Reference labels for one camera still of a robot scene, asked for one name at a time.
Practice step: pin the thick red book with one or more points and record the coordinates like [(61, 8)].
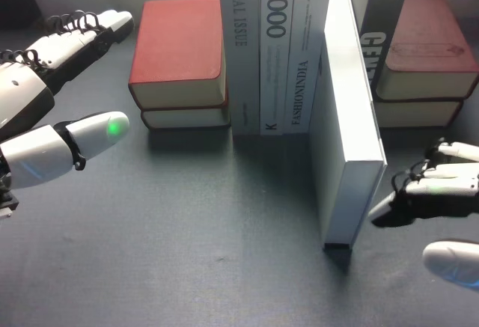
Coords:
[(426, 54), (415, 112), (179, 50), (183, 117)]

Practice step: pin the white book Fashionindia spine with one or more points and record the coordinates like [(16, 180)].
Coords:
[(305, 61)]

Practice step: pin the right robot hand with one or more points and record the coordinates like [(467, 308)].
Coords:
[(441, 192)]

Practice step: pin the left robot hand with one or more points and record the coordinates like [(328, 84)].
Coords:
[(26, 87)]

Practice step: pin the dark grey table cloth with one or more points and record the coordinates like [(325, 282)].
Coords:
[(187, 229)]

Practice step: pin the black and white book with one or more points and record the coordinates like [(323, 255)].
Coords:
[(378, 16)]

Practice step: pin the large plain white book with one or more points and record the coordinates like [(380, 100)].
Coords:
[(344, 136)]

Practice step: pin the white book Special Issue spine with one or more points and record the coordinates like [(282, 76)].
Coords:
[(239, 61)]

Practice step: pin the white book 1000 spine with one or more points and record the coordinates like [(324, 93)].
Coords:
[(275, 80)]

